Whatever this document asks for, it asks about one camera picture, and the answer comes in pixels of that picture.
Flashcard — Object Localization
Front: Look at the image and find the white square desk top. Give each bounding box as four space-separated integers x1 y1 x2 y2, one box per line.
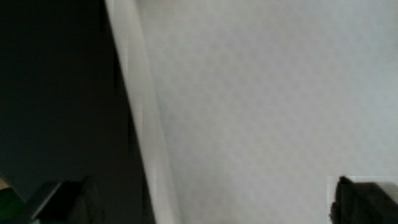
104 0 398 224

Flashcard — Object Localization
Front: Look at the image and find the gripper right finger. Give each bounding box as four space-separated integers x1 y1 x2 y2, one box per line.
328 176 398 224

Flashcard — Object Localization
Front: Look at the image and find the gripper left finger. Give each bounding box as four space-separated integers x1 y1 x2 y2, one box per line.
15 177 106 224

